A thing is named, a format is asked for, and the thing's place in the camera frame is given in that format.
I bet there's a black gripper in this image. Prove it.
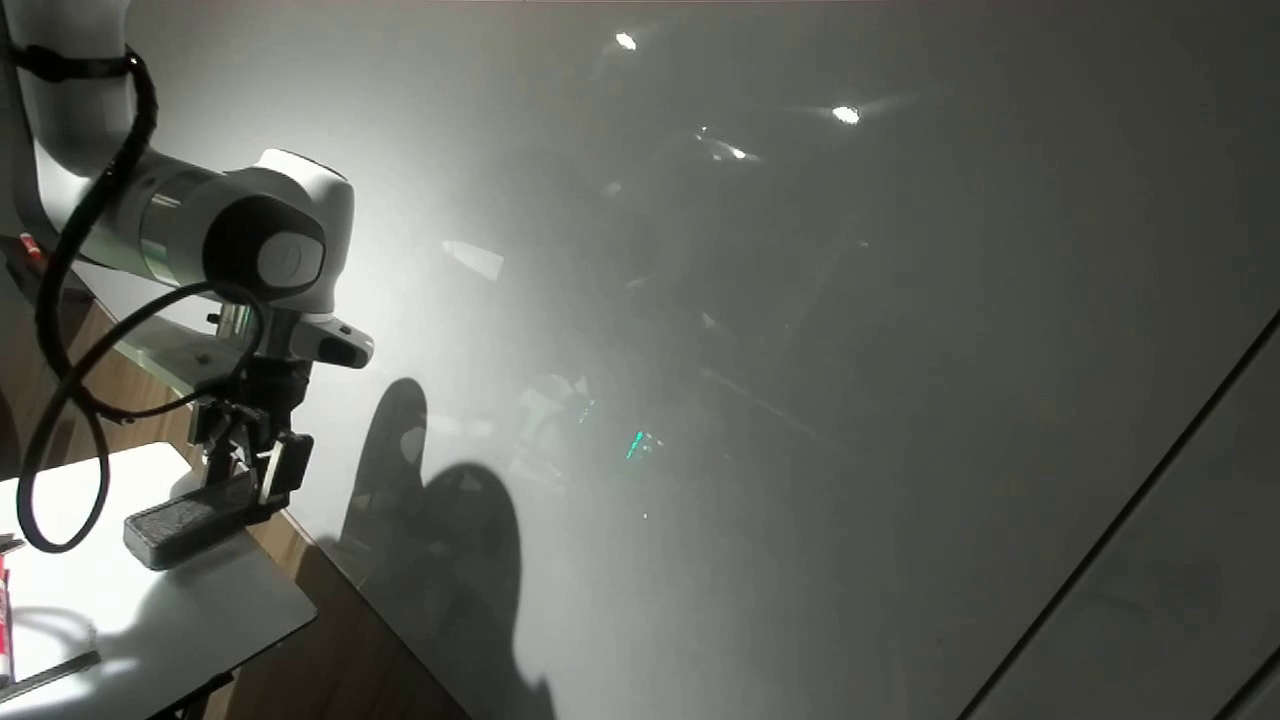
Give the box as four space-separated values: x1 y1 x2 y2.
190 354 322 517

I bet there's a pink object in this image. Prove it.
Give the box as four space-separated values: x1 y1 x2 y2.
0 546 21 686

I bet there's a black whiteboard duster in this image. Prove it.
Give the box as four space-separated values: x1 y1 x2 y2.
120 470 292 574

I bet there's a large white board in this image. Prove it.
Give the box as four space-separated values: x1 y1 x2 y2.
31 0 1280 720

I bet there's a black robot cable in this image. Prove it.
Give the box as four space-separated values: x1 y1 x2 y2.
12 43 273 558

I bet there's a small white table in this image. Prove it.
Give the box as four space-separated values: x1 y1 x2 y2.
0 434 324 720

